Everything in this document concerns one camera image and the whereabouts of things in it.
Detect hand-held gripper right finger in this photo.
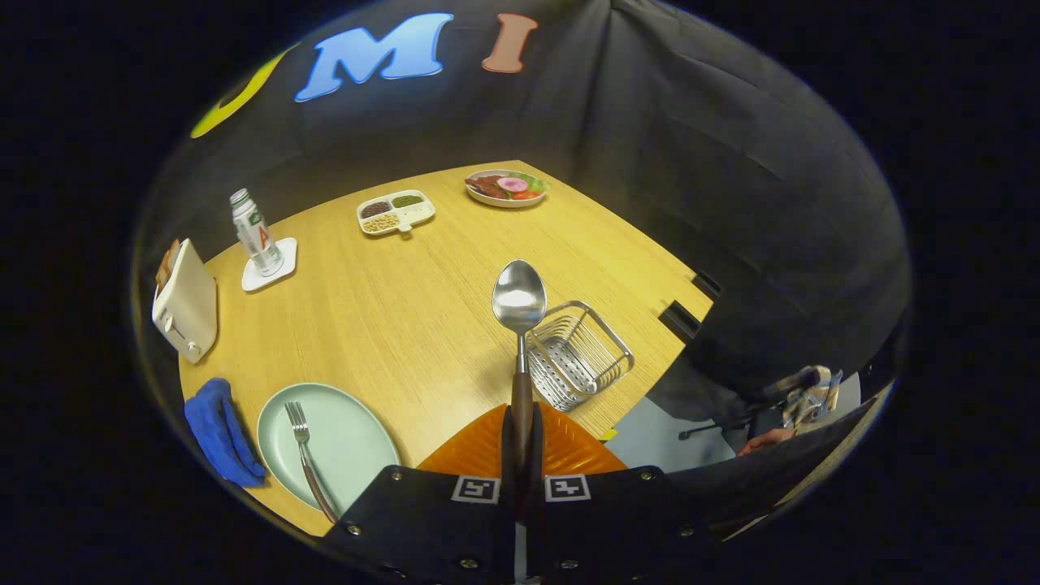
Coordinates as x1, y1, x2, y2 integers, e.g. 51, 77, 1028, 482
524, 402, 724, 585

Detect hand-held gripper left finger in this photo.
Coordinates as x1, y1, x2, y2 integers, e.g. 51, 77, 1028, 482
321, 404, 521, 585

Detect steel spoon brown handle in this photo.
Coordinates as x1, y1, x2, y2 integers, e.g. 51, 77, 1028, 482
491, 259, 548, 468

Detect steel fork brown handle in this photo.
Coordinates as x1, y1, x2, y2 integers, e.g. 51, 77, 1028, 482
284, 401, 340, 525

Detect pale green plate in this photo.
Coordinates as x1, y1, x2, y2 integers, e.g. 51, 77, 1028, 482
257, 383, 401, 514

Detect black stand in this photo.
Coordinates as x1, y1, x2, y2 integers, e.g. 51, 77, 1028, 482
678, 398, 781, 441

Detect person's dark trousers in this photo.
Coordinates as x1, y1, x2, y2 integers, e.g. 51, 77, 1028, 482
662, 396, 882, 537

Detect white plate of food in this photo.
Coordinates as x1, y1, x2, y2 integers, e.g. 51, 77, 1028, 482
464, 169, 550, 209

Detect white divided snack tray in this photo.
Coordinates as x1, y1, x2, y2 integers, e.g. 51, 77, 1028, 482
357, 189, 436, 237

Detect plaid cloth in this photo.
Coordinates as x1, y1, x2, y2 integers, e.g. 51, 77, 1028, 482
784, 366, 842, 427

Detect blue cloth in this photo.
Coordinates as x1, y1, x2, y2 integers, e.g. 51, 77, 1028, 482
183, 377, 267, 488

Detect white square coaster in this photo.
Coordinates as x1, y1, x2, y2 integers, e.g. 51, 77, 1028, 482
240, 237, 298, 293

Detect small white drink bottle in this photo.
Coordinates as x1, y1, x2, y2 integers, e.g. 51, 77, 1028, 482
229, 188, 284, 278

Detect cream white toaster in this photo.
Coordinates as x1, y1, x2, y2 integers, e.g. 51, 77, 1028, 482
152, 238, 219, 365

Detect toast slice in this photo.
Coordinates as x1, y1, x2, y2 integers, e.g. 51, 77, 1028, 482
156, 240, 181, 292

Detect steel wire basket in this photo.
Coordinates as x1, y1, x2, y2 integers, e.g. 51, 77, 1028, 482
525, 301, 635, 413

